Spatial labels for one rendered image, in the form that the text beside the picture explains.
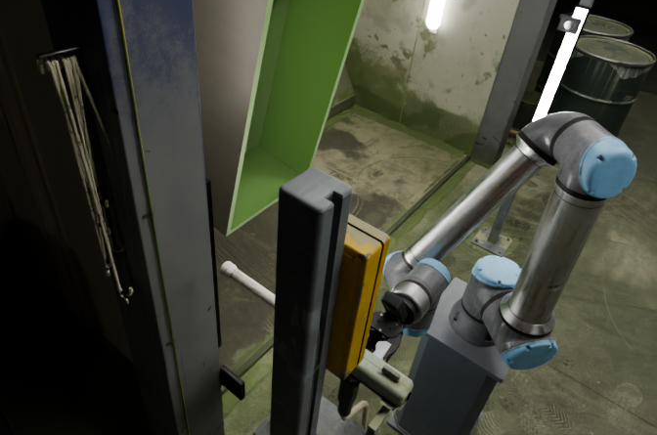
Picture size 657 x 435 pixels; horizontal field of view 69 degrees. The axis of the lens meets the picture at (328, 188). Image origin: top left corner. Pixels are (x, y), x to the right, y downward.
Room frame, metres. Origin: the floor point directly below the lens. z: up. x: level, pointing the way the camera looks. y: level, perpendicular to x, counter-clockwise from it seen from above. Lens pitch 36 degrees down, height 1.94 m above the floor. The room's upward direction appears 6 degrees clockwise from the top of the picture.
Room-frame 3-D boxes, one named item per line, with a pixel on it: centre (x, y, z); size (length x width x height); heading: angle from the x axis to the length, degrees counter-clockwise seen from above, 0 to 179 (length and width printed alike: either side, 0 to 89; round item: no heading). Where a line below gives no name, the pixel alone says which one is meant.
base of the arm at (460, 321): (1.09, -0.56, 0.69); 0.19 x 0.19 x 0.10
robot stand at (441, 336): (1.09, -0.56, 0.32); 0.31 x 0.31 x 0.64; 57
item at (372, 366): (0.63, 0.01, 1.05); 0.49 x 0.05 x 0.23; 57
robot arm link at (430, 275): (0.84, -0.26, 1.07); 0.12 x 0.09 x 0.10; 146
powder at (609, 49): (3.54, -1.94, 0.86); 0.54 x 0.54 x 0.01
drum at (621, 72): (3.54, -1.94, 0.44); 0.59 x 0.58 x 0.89; 161
